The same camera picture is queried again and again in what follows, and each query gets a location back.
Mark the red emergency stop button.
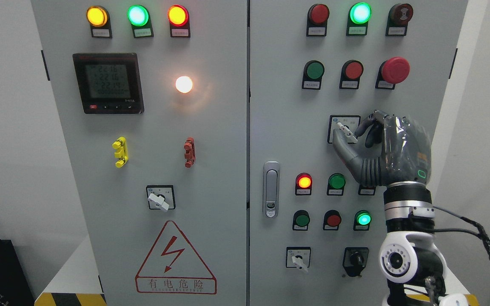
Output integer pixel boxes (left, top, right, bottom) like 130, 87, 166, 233
375, 57, 410, 90

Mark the top right green indicator light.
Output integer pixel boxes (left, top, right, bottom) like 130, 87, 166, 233
346, 2, 372, 36

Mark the left door gray rotary switch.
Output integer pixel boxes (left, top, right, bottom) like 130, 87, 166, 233
145, 184, 176, 212

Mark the gray robotic hand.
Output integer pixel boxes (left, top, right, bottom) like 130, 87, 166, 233
332, 110, 432, 187

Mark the dark green indicator light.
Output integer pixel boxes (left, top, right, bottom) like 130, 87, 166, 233
326, 173, 346, 196

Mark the red push button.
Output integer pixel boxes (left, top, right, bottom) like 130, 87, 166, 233
339, 60, 364, 90
322, 210, 342, 231

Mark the dark red buzzer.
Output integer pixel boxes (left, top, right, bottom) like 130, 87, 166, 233
385, 3, 414, 37

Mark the white glowing indicator light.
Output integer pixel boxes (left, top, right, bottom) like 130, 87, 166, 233
175, 75, 193, 94

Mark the yellow indicator light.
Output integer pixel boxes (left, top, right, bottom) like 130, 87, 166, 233
86, 6, 112, 39

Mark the lower red push button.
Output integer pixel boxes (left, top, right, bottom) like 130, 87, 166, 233
322, 210, 342, 231

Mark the black digital power meter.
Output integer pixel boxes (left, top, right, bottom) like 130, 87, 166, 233
72, 53, 144, 114

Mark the lit red indicator light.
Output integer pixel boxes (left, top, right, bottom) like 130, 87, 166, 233
294, 173, 313, 196

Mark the top right red indicator light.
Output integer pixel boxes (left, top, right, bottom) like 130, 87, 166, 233
306, 3, 330, 37

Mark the red terminal connector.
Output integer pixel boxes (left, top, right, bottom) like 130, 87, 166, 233
183, 137, 196, 168

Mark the upper red push button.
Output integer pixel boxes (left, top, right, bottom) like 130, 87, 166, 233
339, 60, 364, 90

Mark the upper green push button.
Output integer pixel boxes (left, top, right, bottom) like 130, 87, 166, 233
301, 60, 325, 90

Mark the black key selector switch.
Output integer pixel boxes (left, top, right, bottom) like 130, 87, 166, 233
342, 247, 369, 277

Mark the gray electrical cabinet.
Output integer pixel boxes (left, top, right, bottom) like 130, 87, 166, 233
31, 0, 468, 306

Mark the top left green indicator light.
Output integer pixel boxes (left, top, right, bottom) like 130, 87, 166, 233
127, 4, 154, 38

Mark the silver door latch handle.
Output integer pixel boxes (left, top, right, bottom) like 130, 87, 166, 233
262, 161, 280, 218

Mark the lit green push button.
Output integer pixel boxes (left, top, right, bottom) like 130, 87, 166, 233
353, 210, 372, 231

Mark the lower green push button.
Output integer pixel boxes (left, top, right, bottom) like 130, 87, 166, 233
292, 210, 311, 231

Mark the top left red indicator light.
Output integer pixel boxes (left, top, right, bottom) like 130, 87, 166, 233
167, 4, 191, 37

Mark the red electrical hazard sticker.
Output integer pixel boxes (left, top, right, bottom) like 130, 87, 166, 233
135, 220, 217, 295

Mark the yellow terminal connector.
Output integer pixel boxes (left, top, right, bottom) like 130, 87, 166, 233
111, 137, 129, 168

